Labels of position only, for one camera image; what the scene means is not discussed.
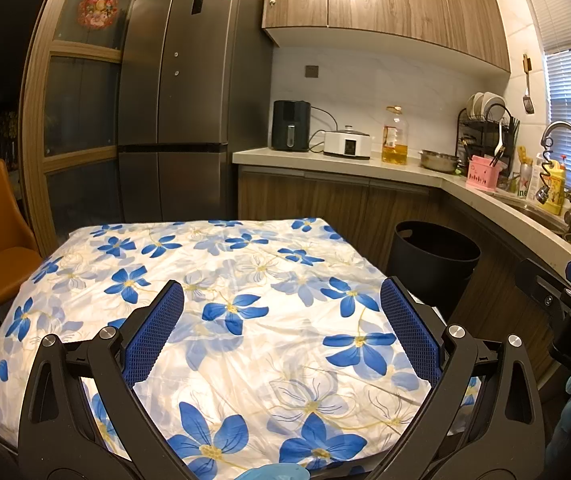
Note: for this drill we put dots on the stainless steel bowl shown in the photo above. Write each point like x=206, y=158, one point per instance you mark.
x=439, y=161

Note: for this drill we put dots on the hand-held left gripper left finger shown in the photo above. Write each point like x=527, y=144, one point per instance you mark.
x=153, y=340

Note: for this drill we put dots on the yellow detergent bottle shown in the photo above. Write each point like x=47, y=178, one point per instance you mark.
x=558, y=190

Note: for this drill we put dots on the wooden glass panel door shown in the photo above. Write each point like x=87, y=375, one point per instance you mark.
x=80, y=105

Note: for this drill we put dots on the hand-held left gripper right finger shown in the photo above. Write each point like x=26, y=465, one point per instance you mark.
x=410, y=335

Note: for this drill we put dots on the white electric cooker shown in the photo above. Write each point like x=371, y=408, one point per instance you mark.
x=348, y=145

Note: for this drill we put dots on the black air fryer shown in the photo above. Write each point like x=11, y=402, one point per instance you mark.
x=290, y=125

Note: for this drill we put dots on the white plate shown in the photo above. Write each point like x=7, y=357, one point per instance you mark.
x=494, y=102
x=475, y=103

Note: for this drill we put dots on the colourful door sticker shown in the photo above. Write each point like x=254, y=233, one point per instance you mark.
x=96, y=8

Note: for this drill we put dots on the grey refrigerator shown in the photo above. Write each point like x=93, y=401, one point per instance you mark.
x=190, y=110

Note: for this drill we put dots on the hanging slotted spatula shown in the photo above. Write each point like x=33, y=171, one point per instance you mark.
x=528, y=105

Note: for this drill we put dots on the steel kitchen sink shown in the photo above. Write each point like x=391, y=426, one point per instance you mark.
x=535, y=212

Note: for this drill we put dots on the blue floral blanket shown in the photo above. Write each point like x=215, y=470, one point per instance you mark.
x=215, y=285

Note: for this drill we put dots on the silver beer can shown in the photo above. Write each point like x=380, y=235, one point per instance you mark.
x=524, y=187

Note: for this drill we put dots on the cooking oil bottle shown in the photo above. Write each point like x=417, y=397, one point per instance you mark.
x=395, y=150

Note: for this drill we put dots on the wooden wall cabinet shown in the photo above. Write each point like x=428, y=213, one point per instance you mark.
x=390, y=0

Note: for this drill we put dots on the white ladle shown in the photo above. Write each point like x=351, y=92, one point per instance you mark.
x=500, y=142

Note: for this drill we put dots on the black dish rack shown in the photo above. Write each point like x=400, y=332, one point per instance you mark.
x=513, y=130

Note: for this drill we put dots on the black trash bin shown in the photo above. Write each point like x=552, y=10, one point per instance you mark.
x=430, y=270

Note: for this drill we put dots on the dark wall socket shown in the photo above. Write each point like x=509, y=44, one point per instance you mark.
x=311, y=71

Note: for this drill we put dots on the pink utensil basket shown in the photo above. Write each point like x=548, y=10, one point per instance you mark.
x=483, y=175

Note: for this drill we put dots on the white pump bottle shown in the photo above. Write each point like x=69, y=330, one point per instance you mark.
x=536, y=182

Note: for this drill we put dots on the wooden kitchen base cabinet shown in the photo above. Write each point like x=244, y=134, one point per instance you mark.
x=315, y=200

